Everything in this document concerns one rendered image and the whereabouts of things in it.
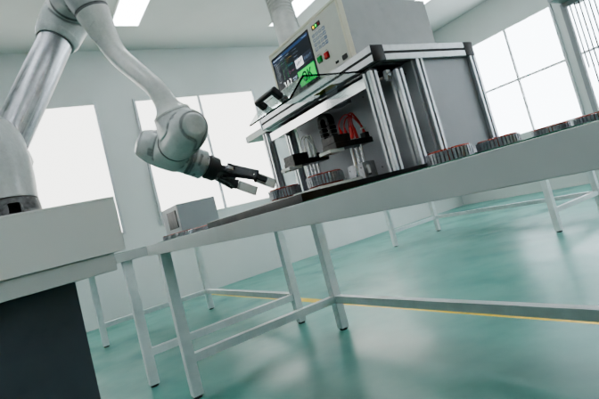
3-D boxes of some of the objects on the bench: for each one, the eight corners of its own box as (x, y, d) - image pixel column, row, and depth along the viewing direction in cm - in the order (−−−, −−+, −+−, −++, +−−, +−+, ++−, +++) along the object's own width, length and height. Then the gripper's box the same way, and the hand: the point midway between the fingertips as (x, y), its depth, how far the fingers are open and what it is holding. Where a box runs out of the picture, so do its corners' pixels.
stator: (280, 199, 145) (277, 187, 146) (265, 203, 155) (262, 193, 155) (308, 191, 151) (306, 181, 152) (291, 197, 161) (289, 187, 161)
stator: (326, 184, 125) (323, 171, 125) (300, 191, 133) (297, 180, 133) (353, 178, 132) (349, 166, 133) (326, 186, 141) (324, 175, 141)
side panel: (446, 166, 128) (415, 58, 131) (438, 168, 131) (407, 62, 133) (504, 151, 143) (475, 54, 146) (495, 153, 146) (467, 59, 148)
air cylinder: (366, 179, 136) (361, 161, 136) (351, 183, 142) (346, 166, 143) (378, 176, 139) (373, 158, 139) (363, 181, 145) (358, 164, 145)
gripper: (189, 183, 150) (247, 203, 159) (216, 168, 129) (281, 191, 138) (195, 163, 152) (251, 183, 161) (223, 144, 131) (286, 169, 141)
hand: (262, 186), depth 149 cm, fingers open, 13 cm apart
